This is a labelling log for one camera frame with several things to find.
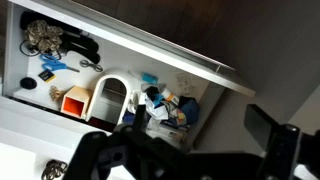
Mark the dark blue pouch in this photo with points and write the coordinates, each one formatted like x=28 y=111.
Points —
x=190 y=110

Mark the beige twine bundle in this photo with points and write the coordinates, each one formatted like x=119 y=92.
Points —
x=56 y=93

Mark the wooden box orange inside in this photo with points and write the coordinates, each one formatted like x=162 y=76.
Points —
x=75 y=106

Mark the small metal scissors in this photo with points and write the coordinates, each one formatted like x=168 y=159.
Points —
x=90 y=65

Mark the white rectangular sink basin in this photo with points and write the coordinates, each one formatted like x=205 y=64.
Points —
x=20 y=163

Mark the small black round object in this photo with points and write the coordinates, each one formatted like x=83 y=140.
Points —
x=28 y=83

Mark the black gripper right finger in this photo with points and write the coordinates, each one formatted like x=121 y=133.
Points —
x=281 y=153

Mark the open white vanity drawer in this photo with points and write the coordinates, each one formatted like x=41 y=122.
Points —
x=100 y=53

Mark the camouflage fabric scrunchie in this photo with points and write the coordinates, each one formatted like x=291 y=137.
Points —
x=43 y=35

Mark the white oval dish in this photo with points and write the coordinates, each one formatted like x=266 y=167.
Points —
x=113 y=73

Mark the white tube orange band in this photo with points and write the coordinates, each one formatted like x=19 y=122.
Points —
x=170 y=96

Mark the black yellow small card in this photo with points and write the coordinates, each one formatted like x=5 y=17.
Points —
x=46 y=76

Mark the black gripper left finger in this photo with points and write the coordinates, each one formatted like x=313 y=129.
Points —
x=85 y=156

